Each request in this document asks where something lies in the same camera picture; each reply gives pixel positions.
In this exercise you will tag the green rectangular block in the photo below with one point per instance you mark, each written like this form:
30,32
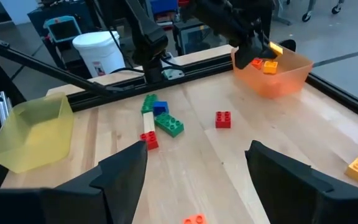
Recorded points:
169,124
148,104

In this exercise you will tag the blue square block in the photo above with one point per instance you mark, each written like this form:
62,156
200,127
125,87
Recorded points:
160,109

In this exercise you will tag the silver arm base bracket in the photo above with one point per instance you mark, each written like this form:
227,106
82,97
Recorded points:
174,74

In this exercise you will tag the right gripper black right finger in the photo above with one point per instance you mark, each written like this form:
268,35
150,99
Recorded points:
306,199

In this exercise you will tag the amber square block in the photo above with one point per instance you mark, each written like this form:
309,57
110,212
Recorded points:
270,67

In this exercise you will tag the cream long block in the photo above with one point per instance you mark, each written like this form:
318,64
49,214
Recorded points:
148,123

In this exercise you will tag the yellow translucent plastic bin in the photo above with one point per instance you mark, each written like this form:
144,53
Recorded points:
30,146

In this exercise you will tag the wooden workbench on casters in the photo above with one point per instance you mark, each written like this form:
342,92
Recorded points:
305,17

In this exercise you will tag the blue box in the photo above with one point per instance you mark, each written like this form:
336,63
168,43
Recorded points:
163,6

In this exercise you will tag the teal-framed tablet device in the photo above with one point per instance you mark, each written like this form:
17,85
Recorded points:
62,29

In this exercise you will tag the orange rectangular block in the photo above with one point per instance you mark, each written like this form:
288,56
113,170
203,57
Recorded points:
194,219

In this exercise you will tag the orange square block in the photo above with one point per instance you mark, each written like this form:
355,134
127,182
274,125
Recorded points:
256,63

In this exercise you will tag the black aluminium table frame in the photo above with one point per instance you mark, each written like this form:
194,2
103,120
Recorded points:
204,70

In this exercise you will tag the white plastic bucket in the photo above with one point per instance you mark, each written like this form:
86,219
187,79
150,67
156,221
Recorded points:
98,53

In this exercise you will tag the orange translucent plastic bin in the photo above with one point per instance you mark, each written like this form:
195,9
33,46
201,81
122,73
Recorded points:
278,87

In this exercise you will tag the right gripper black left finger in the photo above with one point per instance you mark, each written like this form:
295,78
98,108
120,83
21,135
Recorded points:
57,207

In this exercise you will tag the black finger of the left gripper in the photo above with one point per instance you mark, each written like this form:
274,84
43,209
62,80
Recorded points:
250,56
266,45

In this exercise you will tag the black case with glass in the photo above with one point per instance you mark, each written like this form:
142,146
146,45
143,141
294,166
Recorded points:
194,39

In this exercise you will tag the yellow square block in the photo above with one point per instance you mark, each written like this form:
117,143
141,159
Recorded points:
277,49

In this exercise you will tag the silver aluminium extrusion piece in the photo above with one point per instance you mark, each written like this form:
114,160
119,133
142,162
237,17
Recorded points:
3,107

